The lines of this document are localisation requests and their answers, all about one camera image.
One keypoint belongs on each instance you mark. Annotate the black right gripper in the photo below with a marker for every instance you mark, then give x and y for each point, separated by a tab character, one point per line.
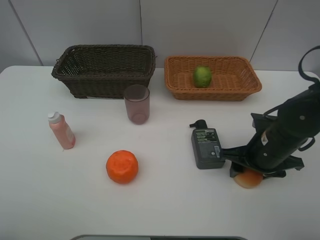
269	152

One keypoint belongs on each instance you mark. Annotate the red yellow peach fruit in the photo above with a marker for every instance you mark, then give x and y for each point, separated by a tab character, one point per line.
248	179

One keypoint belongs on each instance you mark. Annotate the dark green pump bottle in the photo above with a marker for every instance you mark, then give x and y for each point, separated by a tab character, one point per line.
206	146

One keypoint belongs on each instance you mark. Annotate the green lime fruit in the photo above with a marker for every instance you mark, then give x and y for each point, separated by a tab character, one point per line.
202	76

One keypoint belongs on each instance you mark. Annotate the translucent purple plastic cup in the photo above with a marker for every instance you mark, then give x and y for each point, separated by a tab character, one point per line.
137	103

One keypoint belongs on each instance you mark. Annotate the pink bottle white cap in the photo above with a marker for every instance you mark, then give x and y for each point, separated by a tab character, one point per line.
61	130

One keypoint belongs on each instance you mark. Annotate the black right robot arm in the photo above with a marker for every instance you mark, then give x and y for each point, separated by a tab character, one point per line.
300	115

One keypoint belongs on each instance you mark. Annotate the orange wicker basket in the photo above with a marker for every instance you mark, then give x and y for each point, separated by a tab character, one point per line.
233	78

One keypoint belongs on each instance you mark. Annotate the orange tangerine fruit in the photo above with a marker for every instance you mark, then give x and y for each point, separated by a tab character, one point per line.
122	167

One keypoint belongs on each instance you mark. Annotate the dark brown wicker basket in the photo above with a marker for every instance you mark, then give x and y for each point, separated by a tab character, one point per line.
104	71

